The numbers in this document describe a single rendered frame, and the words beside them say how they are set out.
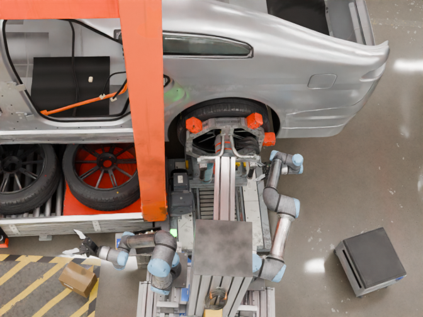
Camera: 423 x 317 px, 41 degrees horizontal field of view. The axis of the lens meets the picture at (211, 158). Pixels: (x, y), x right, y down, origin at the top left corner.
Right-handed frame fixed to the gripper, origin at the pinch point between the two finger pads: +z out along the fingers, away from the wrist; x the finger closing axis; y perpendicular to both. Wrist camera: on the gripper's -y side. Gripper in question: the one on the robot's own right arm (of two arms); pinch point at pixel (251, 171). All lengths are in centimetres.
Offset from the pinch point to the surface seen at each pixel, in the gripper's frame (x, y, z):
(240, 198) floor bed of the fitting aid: -12, -75, -2
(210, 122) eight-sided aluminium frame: -23.3, 28.8, 28.6
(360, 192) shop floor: -17, -83, -107
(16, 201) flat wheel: 2, -33, 167
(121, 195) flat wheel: 0, -33, 92
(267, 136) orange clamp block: -24.6, 5.6, -13.6
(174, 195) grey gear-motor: -2, -42, 53
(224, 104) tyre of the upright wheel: -33, 35, 19
